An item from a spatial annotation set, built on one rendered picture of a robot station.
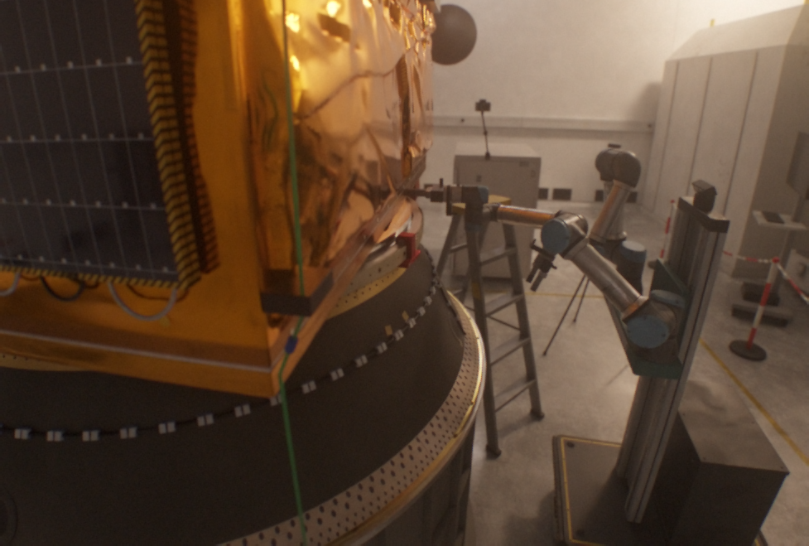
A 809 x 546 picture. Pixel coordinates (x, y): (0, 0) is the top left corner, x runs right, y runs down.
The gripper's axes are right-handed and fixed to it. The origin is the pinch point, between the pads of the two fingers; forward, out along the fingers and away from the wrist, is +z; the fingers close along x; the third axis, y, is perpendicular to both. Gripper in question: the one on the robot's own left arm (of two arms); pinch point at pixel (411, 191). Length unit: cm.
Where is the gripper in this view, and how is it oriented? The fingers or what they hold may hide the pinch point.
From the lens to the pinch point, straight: 180.1
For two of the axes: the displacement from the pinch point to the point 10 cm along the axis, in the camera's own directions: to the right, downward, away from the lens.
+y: 0.0, -9.4, -3.3
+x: -1.6, 3.3, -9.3
